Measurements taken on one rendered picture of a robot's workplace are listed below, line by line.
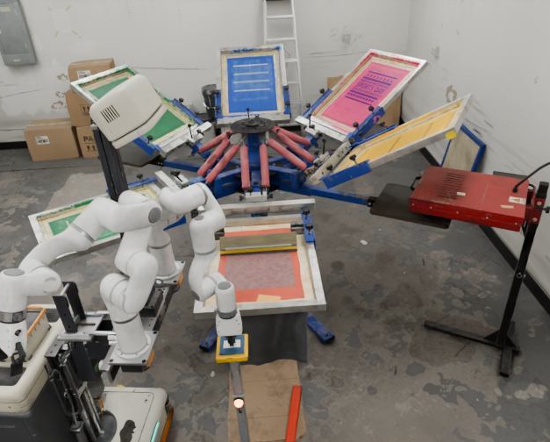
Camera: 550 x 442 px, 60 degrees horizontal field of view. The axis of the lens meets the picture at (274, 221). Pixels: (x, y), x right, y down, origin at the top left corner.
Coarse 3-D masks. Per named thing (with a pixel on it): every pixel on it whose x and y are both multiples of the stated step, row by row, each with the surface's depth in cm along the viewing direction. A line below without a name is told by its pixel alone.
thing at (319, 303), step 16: (240, 224) 272; (256, 224) 272; (272, 224) 273; (208, 272) 236; (320, 288) 217; (240, 304) 210; (256, 304) 209; (272, 304) 209; (288, 304) 208; (304, 304) 207; (320, 304) 207
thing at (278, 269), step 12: (276, 228) 269; (288, 228) 268; (276, 252) 249; (288, 252) 248; (264, 264) 240; (276, 264) 240; (288, 264) 239; (264, 276) 231; (276, 276) 231; (288, 276) 231; (300, 276) 230; (264, 288) 224; (276, 288) 224; (288, 288) 223; (300, 288) 223
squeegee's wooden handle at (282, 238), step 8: (280, 232) 250; (288, 232) 249; (224, 240) 248; (232, 240) 248; (240, 240) 248; (248, 240) 248; (256, 240) 248; (264, 240) 248; (272, 240) 248; (280, 240) 248; (288, 240) 248; (224, 248) 247
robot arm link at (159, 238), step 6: (162, 222) 192; (168, 222) 195; (174, 222) 198; (156, 228) 191; (162, 228) 194; (156, 234) 192; (162, 234) 194; (150, 240) 195; (156, 240) 194; (162, 240) 196; (168, 240) 199; (150, 246) 197; (156, 246) 196; (162, 246) 197
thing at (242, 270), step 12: (228, 264) 242; (240, 264) 241; (252, 264) 241; (228, 276) 233; (240, 276) 232; (252, 276) 232; (240, 288) 225; (252, 288) 224; (240, 300) 217; (252, 300) 217
